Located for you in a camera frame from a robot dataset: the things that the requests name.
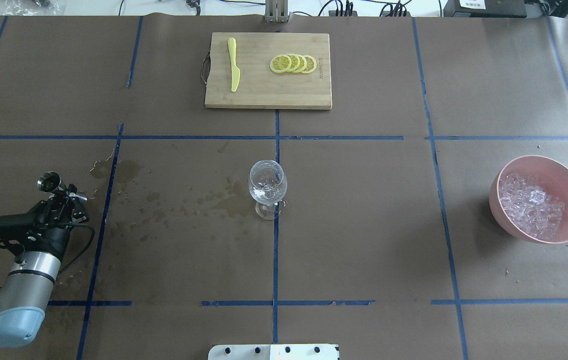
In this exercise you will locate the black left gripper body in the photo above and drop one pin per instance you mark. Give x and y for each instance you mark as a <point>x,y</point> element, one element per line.
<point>49,239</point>

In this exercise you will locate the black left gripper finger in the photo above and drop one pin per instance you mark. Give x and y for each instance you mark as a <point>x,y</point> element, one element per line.
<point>78,196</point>
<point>60,193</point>

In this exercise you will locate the steel cocktail jigger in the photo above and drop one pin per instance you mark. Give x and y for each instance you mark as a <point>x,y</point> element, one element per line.
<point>50,181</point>

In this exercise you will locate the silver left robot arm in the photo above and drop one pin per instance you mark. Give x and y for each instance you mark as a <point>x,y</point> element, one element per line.
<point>38,240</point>

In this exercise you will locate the clear wine glass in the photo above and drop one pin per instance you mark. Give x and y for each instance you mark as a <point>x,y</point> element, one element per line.
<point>267,186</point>

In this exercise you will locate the clear ice cubes pile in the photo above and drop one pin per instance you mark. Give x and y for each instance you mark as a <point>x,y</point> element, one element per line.
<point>529,205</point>

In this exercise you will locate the bamboo cutting board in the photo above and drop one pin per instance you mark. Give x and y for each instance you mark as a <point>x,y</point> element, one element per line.
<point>259,87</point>

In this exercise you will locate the yellow plastic knife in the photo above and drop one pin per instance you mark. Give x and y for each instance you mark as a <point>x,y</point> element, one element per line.
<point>234,69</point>

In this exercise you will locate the black box device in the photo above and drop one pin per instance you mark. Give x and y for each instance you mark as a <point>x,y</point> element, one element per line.
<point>484,9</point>

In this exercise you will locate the pink bowl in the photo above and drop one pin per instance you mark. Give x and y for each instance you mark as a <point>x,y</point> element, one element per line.
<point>553,173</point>

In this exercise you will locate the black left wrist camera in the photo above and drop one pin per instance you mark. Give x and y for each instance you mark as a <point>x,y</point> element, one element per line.
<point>17,222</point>

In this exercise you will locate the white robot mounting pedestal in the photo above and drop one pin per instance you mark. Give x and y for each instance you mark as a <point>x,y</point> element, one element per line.
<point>290,351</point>

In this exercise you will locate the aluminium frame post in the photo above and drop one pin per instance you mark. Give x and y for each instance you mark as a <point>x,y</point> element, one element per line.
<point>277,11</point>

